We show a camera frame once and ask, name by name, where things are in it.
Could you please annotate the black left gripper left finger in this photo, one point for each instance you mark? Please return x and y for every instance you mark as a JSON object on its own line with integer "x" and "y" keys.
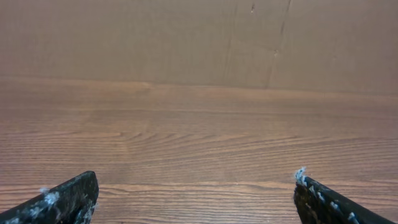
{"x": 73, "y": 201}

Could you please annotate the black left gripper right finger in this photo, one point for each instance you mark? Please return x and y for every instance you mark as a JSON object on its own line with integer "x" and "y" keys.
{"x": 318, "y": 204}

